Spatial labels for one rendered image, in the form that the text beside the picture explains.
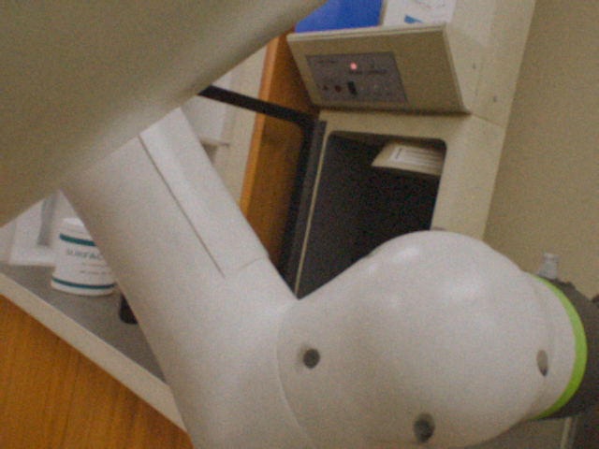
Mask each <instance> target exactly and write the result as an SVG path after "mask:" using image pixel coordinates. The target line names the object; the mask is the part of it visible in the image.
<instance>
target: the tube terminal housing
mask: <svg viewBox="0 0 599 449"><path fill-rule="evenodd" d="M534 4H535V0H457V4H456V9H454V15H453V20H452V26H454V27H455V28H457V29H460V30H461V31H462V32H463V33H464V34H465V35H467V36H470V37H471V38H473V39H474V40H476V41H479V42H480V43H482V45H483V46H484V47H485V54H484V59H483V64H482V67H481V68H480V74H479V79H478V84H477V89H476V94H475V98H474V103H473V108H472V112H470V113H449V112H427V111H407V110H385V109H344V108H324V107H323V108H320V113H319V118H318V120H326V121H328V123H327V129H326V134H325V139H324V145H323V151H322V155H320V161H319V166H318V170H317V177H316V182H315V188H314V196H313V202H312V207H311V213H310V218H309V223H308V224H307V228H306V233H305V239H304V244H303V250H302V255H301V259H300V265H299V276H298V280H297V285H295V291H294V296H295V297H296V296H297V292H298V288H299V282H300V272H301V267H302V262H303V256H304V252H305V246H306V240H307V235H309V230H310V225H311V220H312V215H313V208H314V200H315V194H316V189H317V184H318V178H319V173H320V167H322V163H323V157H324V152H325V147H326V141H327V138H328V136H329V133H331V134H335V135H338V137H342V138H348V139H351V140H354V141H357V142H361V143H365V144H368V145H372V146H377V145H386V144H387V142H388V141H389V140H390V139H392V138H401V139H412V140H419V141H425V142H431V143H436V144H441V145H446V159H445V165H444V170H443V176H442V180H441V181H440V184H439V190H438V195H437V200H436V205H435V210H434V215H433V220H432V225H431V229H430V231H432V228H433V227H434V226H438V227H442V228H445V229H446V230H445V231H447V232H455V233H460V234H463V236H467V237H470V238H474V239H478V240H480V241H481V240H482V237H484V231H485V226H486V221H487V217H488V212H489V203H490V198H491V193H493V187H494V183H495V179H496V173H497V168H498V163H499V158H501V153H502V148H503V143H504V134H505V128H507V123H508V119H509V113H510V109H511V103H512V99H514V93H515V89H516V83H517V78H518V74H519V70H520V64H521V58H522V54H524V49H525V44H526V38H527V35H528V34H529V29H530V23H531V17H532V14H533V9H534Z"/></svg>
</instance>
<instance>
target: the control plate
mask: <svg viewBox="0 0 599 449"><path fill-rule="evenodd" d="M304 56H305V59H306V62H307V65H308V66H309V67H310V69H311V72H312V75H313V77H314V82H315V85H316V87H317V90H318V93H319V95H320V98H322V100H346V101H373V102H401V103H408V101H407V98H406V93H405V90H404V88H403V85H402V80H401V78H400V75H399V71H398V67H397V65H396V61H395V58H394V54H393V51H385V53H358V54H331V55H304ZM351 64H354V65H356V66H357V68H355V69H353V68H352V67H351ZM371 64H375V65H376V68H375V69H373V68H372V67H371ZM347 82H354V85H355V88H356V91H358V95H353V94H350V92H349V88H348V86H347ZM336 84H338V85H340V86H341V88H342V89H341V92H340V93H337V92H336V90H335V85H336ZM324 85H326V86H328V89H327V90H325V89H324ZM363 85H365V86H366V88H367V89H366V90H362V86H363ZM374 85H376V86H377V88H378V89H377V90H374V89H373V86H374ZM386 85H387V86H388V87H389V90H385V86H386Z"/></svg>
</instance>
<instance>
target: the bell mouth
mask: <svg viewBox="0 0 599 449"><path fill-rule="evenodd" d="M445 159H446V145H441V144H436V143H431V142H425V141H419V140H412V139H401V138H392V139H390V140H389V141H388V142H387V144H386V145H385V147H384V148H382V151H380V153H379V154H378V155H377V157H376V158H375V160H374V162H373V164H372V165H371V167H374V168H377V169H380V170H385V171H388V172H393V174H398V175H403V176H408V177H413V178H418V179H424V180H431V181H441V180H442V176H443V170H444V165H445Z"/></svg>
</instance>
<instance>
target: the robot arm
mask: <svg viewBox="0 0 599 449"><path fill-rule="evenodd" d="M326 2H328V0H0V228H1V227H4V226H5V225H7V224H8V222H11V221H12V220H13V219H15V218H17V217H19V216H20V215H22V214H23V213H24V212H25V211H27V210H29V209H31V208H33V207H34V205H36V204H38V202H40V201H41V200H43V199H44V198H46V197H48V196H50V195H51V194H54V193H55V191H56V190H58V189H61V191H62V193H63V195H64V196H65V198H66V200H68V201H69V204H70V206H71V207H72V209H73V210H74V211H75V212H76V214H77V215H78V217H79V218H80V221H81V223H82V225H84V227H85V228H86V230H87V232H88V233H89V236H90V238H91V239H93V241H94V243H95V246H96V248H97V249H98V251H99V252H100V253H101V254H102V256H103V258H104V260H105V262H106V263H107V265H108V268H109V269H110V270H111V272H112V274H113V276H114V279H115V280H116V282H117V283H118V285H119V287H121V290H122V292H123V293H124V296H125V298H126V301H127V303H128V305H129V306H131V308H132V310H133V313H134V314H135V316H136V318H137V320H138V322H139V326H140V328H142V330H143V332H144V335H145V337H146V339H147V341H148V342H149V344H150V347H151V349H152V351H153V353H154V354H155V357H156V359H157V362H158V364H159V367H160V369H161V371H162V373H163V377H164V379H165V381H166V383H168V388H169V390H170V392H171V394H172V397H173V399H174V401H175V404H176V407H177V409H178V411H179V414H180V416H181V417H182V419H183V422H184V426H185V428H186V430H187V434H188V436H189V439H190V441H191V443H192V446H193V448H194V449H446V448H447V449H454V447H455V448H460V447H466V445H468V446H471V444H474V445H475V444H476V443H479V442H484V441H486V440H489V439H492V438H494V437H496V436H498V435H499V434H502V433H504V431H505V430H507V429H508V428H511V427H512V428H514V427H515V425H516V424H517V423H519V422H529V421H539V420H548V419H560V418H566V417H570V416H573V415H577V414H579V413H583V412H585V411H587V410H588V408H589V409H590V408H591V406H592V405H594V404H595V403H597V402H598V401H599V309H598V307H597V306H596V305H594V304H593V303H592V301H591V300H590V299H589V298H587V297H585V296H584V295H583V294H580V292H579V291H578V290H576V286H575V285H572V282H562V281H559V279H558V278H557V277H558V273H556V271H557V267H558V264H559V259H560V257H559V256H557V255H552V253H544V257H543V259H542V264H541V268H540V269H538V272H536V273H535V274H532V273H528V272H526V270H522V271H521V270H520V269H519V268H517V266H516V265H515V264H514V263H513V262H512V261H511V260H509V259H508V258H507V257H506V255H503V254H500V253H497V252H495V251H494V250H492V249H491V248H490V247H489V245H488V244H487V243H485V242H482V241H480V240H478V239H474V238H470V237H467V236H463V234H460V233H455V232H447V231H422V232H415V233H410V234H406V236H402V237H399V238H396V239H392V240H390V241H388V242H386V243H383V244H382V245H380V246H378V247H377V249H376V250H375V251H373V252H372V253H370V254H368V255H367V256H366V257H363V258H362V259H360V260H358V262H357V263H356V264H355V265H354V266H352V267H351V268H349V269H348V270H345V271H344V272H342V274H341V275H339V276H338V277H337V278H335V279H333V280H332V281H330V282H328V283H327V284H325V285H323V287H322V288H319V289H318V290H316V291H314V292H313V293H311V294H310V295H309V296H306V297H304V298H303V299H302V300H297V297H295V296H294V295H293V293H292V292H291V291H290V289H289V288H288V286H287V284H286V283H285V281H284V279H282V278H281V277H280V275H279V274H278V271H277V270H276V268H275V267H274V265H273V264H272V263H271V262H270V260H269V258H268V257H267V256H269V255H268V253H267V252H266V250H265V249H264V246H263V245H262V243H261V242H260V240H259V239H258V238H257V237H256V234H255V232H254V231H253V229H252V228H251V226H250V225H249V224H248V221H247V220H246V218H244V217H243V215H242V213H241V210H240V209H239V207H238V205H237V204H236V202H235V201H234V199H232V196H231V195H230V193H229V191H228V190H227V188H226V187H225V184H224V182H223V181H221V179H220V177H219V176H218V173H217V171H216V169H215V168H214V166H213V164H212V161H210V159H209V157H208V156H207V154H206V153H205V150H204V149H203V147H202V145H201V143H199V142H198V140H197V136H196V134H195V133H194V131H193V128H192V126H190V124H189V122H188V121H187V120H186V117H185V115H184V113H183V111H182V110H181V109H180V105H181V104H184V103H185V102H187V101H188V100H189V99H191V98H192V97H195V95H196V94H198V93H199V92H201V91H202V90H204V89H206V88H208V87H209V86H210V85H212V83H213V82H215V81H216V80H219V79H220V78H222V77H223V76H224V75H225V74H226V73H227V72H229V71H230V70H232V69H233V68H235V67H236V66H237V65H240V64H242V63H243V61H245V60H246V59H247V58H249V57H250V56H253V55H254V54H256V53H257V51H259V50H260V49H262V48H264V47H265V46H267V45H268V44H270V43H271V42H272V41H273V39H275V38H277V37H278V36H280V35H282V34H283V33H284V32H285V31H287V30H288V29H290V28H291V27H293V26H294V25H295V24H297V23H299V22H300V21H301V20H302V19H304V18H305V17H307V16H308V15H311V14H312V12H313V11H315V10H316V9H318V8H319V7H322V6H323V4H325V3H326Z"/></svg>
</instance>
